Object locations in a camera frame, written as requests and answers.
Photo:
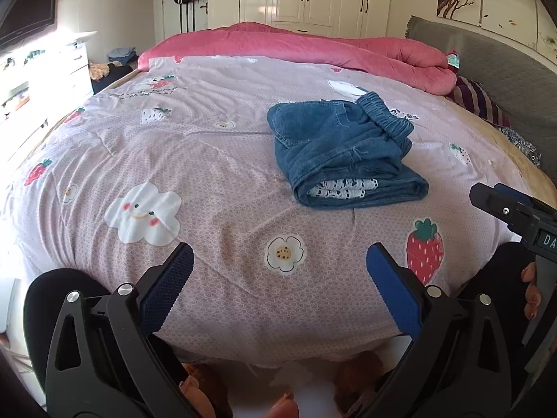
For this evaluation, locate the blossom wall painting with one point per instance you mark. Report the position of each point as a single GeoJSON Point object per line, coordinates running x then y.
{"type": "Point", "coordinates": [525, 21]}

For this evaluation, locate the striped purple pillow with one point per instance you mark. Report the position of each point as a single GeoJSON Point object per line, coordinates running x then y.
{"type": "Point", "coordinates": [470, 95]}

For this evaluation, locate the clothes pile beside bed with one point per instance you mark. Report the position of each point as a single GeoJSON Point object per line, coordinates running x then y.
{"type": "Point", "coordinates": [121, 62]}

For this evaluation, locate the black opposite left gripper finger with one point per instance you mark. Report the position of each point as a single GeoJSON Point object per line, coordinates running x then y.
{"type": "Point", "coordinates": [524, 215]}

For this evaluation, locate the pink folded quilt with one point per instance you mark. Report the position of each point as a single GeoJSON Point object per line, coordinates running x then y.
{"type": "Point", "coordinates": [408, 61]}

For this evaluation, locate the blue denim pants lace trim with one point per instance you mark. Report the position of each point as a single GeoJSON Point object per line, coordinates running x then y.
{"type": "Point", "coordinates": [339, 154]}

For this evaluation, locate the grey padded headboard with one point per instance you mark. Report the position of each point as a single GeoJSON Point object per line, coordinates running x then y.
{"type": "Point", "coordinates": [523, 87]}

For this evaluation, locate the pink strawberry print bedsheet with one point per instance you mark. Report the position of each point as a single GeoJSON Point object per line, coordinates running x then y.
{"type": "Point", "coordinates": [186, 153]}

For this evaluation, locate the right hand red nails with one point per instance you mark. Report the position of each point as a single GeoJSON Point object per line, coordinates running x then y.
{"type": "Point", "coordinates": [531, 291]}

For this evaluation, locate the floral blue pillow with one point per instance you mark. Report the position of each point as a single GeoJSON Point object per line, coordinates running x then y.
{"type": "Point", "coordinates": [528, 149]}

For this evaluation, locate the black wall television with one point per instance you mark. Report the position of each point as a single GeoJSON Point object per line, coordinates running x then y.
{"type": "Point", "coordinates": [26, 18]}

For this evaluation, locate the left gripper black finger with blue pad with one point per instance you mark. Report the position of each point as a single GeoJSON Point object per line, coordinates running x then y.
{"type": "Point", "coordinates": [101, 362]}
{"type": "Point", "coordinates": [456, 364]}

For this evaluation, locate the white dresser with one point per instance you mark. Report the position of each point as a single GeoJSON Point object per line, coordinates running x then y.
{"type": "Point", "coordinates": [41, 82]}

